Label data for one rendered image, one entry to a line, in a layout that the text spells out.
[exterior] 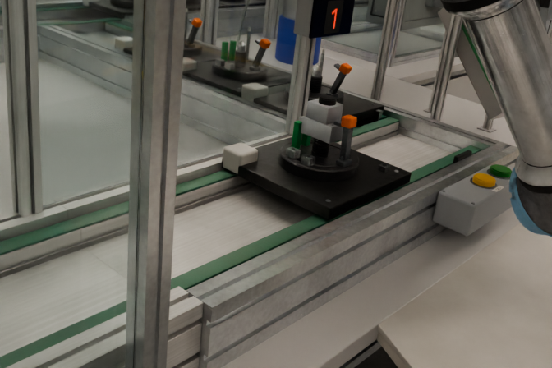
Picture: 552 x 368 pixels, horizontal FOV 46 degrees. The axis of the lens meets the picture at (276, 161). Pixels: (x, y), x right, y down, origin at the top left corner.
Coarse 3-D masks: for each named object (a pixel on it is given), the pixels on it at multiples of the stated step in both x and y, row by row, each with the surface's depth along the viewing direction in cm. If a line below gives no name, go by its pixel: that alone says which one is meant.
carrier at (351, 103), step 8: (320, 64) 154; (312, 72) 149; (320, 72) 148; (312, 80) 148; (320, 80) 149; (312, 88) 149; (320, 88) 150; (328, 88) 154; (312, 96) 146; (336, 96) 147; (344, 96) 156; (352, 96) 157; (344, 104) 150; (352, 104) 151; (360, 104) 151; (368, 104) 152; (376, 104) 153; (344, 112) 145; (352, 112) 145; (360, 112) 146; (368, 112) 148
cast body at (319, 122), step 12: (324, 96) 110; (312, 108) 110; (324, 108) 108; (336, 108) 110; (300, 120) 115; (312, 120) 111; (324, 120) 109; (336, 120) 111; (312, 132) 111; (324, 132) 110; (336, 132) 110
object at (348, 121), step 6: (342, 120) 108; (348, 120) 107; (354, 120) 108; (342, 126) 109; (348, 126) 107; (354, 126) 108; (348, 132) 108; (342, 138) 109; (348, 138) 109; (342, 144) 110; (348, 144) 109; (342, 150) 110; (348, 150) 110; (342, 156) 110; (348, 156) 110
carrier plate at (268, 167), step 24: (336, 144) 126; (240, 168) 111; (264, 168) 111; (360, 168) 116; (288, 192) 105; (312, 192) 104; (336, 192) 105; (360, 192) 106; (384, 192) 111; (336, 216) 102
